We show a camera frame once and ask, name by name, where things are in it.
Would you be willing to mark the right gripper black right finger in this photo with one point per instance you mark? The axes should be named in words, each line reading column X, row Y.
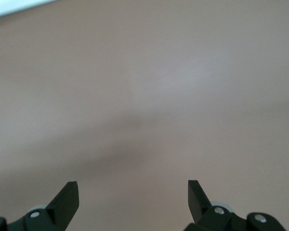
column 200, row 204

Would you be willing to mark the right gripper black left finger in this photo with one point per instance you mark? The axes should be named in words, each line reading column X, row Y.
column 62, row 209

